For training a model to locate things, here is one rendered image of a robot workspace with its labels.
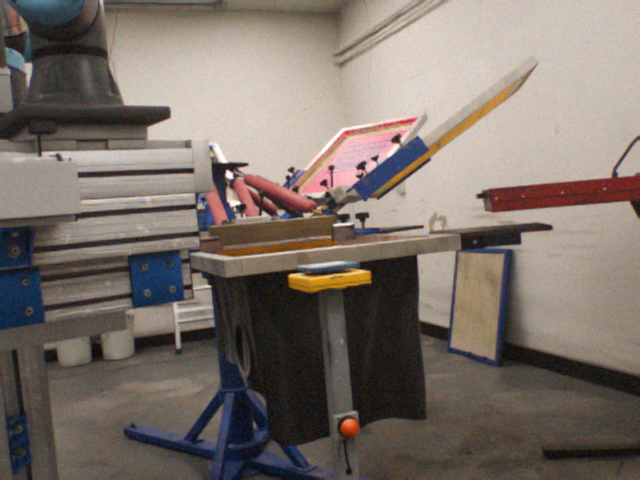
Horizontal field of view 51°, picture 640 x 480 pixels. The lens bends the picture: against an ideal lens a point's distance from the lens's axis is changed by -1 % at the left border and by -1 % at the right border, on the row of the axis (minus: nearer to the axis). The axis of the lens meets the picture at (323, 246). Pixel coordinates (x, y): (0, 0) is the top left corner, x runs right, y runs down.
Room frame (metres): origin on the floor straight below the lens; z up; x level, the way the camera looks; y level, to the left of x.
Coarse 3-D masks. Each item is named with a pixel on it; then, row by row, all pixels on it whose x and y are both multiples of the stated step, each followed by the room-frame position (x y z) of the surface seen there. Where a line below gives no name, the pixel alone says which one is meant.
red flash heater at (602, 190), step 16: (624, 176) 2.39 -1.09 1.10; (496, 192) 2.47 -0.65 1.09; (512, 192) 2.46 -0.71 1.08; (528, 192) 2.45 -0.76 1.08; (544, 192) 2.44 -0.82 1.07; (560, 192) 2.43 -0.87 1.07; (576, 192) 2.42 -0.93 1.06; (592, 192) 2.41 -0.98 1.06; (608, 192) 2.41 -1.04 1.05; (624, 192) 2.40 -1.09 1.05; (496, 208) 2.48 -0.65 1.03; (512, 208) 2.47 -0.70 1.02; (528, 208) 2.46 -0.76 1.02
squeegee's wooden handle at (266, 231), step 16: (240, 224) 2.05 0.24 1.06; (256, 224) 2.06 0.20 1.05; (272, 224) 2.08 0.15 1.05; (288, 224) 2.10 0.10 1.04; (304, 224) 2.11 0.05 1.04; (320, 224) 2.13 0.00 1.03; (224, 240) 2.03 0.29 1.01; (240, 240) 2.04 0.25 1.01; (256, 240) 2.06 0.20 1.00; (272, 240) 2.08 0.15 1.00
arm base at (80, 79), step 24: (48, 48) 1.02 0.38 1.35; (72, 48) 1.02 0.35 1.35; (96, 48) 1.05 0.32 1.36; (48, 72) 1.01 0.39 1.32; (72, 72) 1.01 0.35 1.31; (96, 72) 1.03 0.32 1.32; (48, 96) 1.00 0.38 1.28; (72, 96) 1.00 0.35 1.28; (96, 96) 1.02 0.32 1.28; (120, 96) 1.07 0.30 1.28
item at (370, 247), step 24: (360, 240) 2.12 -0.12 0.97; (384, 240) 1.95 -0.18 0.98; (408, 240) 1.59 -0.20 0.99; (432, 240) 1.61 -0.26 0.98; (456, 240) 1.63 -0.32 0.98; (192, 264) 1.83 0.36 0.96; (216, 264) 1.51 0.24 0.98; (240, 264) 1.45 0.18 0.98; (264, 264) 1.46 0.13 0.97; (288, 264) 1.48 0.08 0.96
